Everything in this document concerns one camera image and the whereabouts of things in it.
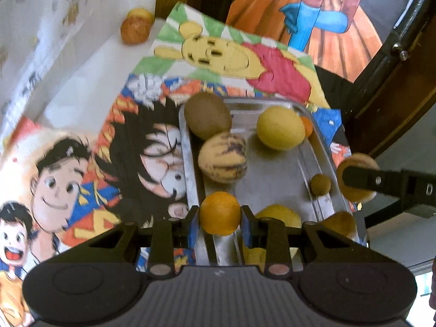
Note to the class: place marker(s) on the spiky hair character drawing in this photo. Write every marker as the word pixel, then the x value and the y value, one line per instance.
pixel 153 150

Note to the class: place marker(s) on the tan round fruit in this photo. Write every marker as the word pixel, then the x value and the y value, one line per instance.
pixel 354 159

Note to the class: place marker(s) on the orange skirt figure drawing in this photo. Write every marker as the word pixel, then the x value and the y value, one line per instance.
pixel 340 51

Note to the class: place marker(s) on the white printed blanket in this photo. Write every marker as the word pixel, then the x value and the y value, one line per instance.
pixel 51 24

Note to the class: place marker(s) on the yellow round fruit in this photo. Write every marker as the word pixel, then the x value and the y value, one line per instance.
pixel 141 14

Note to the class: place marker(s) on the purple striped pepino melon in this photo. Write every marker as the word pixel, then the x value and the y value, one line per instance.
pixel 221 158

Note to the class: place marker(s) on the small orange kumquat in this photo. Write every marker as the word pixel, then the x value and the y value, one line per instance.
pixel 308 126

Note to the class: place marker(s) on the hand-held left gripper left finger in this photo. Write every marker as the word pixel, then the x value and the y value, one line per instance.
pixel 194 225

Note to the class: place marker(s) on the metal tray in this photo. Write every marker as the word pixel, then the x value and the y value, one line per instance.
pixel 272 170

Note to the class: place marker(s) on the cartoon kids drawing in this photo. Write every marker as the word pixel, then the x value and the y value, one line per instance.
pixel 51 184

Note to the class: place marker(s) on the dark wooden frame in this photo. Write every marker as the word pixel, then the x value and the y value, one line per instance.
pixel 402 85

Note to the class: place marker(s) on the orange mandarin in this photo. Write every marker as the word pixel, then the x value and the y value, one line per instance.
pixel 219 213

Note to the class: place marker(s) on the large brown kiwi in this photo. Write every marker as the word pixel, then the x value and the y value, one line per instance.
pixel 207 115

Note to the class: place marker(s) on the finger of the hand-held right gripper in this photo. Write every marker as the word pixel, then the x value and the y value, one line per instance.
pixel 371 180

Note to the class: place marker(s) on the small brown kiwi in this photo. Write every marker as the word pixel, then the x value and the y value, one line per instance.
pixel 320 184
pixel 340 223

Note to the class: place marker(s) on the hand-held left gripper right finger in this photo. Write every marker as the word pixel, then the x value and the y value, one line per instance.
pixel 247 226

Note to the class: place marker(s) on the reddish round fruit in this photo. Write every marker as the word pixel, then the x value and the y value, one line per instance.
pixel 134 31

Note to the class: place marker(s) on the yellow bear drawing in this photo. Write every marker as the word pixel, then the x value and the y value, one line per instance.
pixel 211 54

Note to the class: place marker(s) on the bright yellow lemon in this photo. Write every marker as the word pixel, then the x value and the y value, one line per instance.
pixel 282 214

